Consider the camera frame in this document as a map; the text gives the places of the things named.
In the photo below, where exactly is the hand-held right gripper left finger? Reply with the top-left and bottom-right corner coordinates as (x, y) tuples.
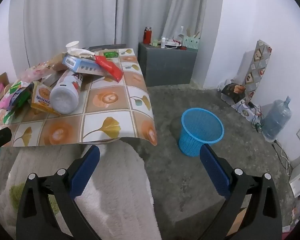
(16, 144), (108, 240)

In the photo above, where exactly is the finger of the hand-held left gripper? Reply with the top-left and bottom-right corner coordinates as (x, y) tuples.
(0, 127), (12, 169)

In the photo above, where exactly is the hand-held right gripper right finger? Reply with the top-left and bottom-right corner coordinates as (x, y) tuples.
(197, 144), (283, 240)

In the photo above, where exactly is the pink packet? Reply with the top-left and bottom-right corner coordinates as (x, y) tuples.
(0, 87), (15, 110)

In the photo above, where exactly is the blue plastic wastebasket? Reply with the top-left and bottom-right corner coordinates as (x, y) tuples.
(179, 108), (225, 157)

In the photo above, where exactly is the green white snack packet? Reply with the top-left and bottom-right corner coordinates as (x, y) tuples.
(5, 80), (35, 117)

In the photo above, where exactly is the pink bubble wrap bag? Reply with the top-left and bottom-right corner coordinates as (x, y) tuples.
(19, 61), (55, 83)

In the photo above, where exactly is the blue cylindrical tube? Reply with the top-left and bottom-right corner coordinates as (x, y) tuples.
(62, 54), (108, 77)

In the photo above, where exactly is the white fluffy blanket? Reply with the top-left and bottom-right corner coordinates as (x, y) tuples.
(0, 140), (163, 240)

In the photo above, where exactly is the leaf patterned tablecloth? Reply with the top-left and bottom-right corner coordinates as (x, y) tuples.
(0, 48), (157, 147)

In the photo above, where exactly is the yellow orange snack packet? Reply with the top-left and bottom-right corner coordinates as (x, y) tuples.
(31, 81), (60, 115)

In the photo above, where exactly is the white cardboard box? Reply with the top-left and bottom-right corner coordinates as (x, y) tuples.
(231, 97), (262, 124)

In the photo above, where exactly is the white plastic bottle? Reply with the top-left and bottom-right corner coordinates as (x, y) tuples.
(50, 70), (83, 114)

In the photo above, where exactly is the blue water jug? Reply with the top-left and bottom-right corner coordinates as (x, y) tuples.
(261, 96), (292, 140)

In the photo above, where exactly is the dark printed box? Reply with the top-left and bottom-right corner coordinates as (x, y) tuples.
(221, 83), (247, 99)

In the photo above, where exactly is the brown cardboard piece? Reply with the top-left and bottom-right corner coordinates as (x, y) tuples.
(47, 52), (68, 70)

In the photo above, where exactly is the red snack packet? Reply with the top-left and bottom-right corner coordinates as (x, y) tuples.
(94, 54), (124, 82)

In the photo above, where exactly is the white paper cup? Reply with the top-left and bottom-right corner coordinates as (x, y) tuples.
(66, 41), (80, 53)

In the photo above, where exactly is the crumpled beige tissue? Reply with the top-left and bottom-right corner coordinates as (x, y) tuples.
(69, 48), (95, 58)

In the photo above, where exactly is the grey cabinet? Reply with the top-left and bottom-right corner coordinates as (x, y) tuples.
(137, 42), (198, 87)

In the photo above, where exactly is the white pleated curtain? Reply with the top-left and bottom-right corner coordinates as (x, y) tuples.
(9, 0), (224, 68)

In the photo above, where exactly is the red thermos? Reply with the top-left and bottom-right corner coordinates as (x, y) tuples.
(143, 26), (152, 44)

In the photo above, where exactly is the white cable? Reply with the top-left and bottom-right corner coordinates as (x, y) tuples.
(272, 140), (294, 178)

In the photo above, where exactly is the black cable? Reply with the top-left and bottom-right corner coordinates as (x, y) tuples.
(236, 100), (263, 128)

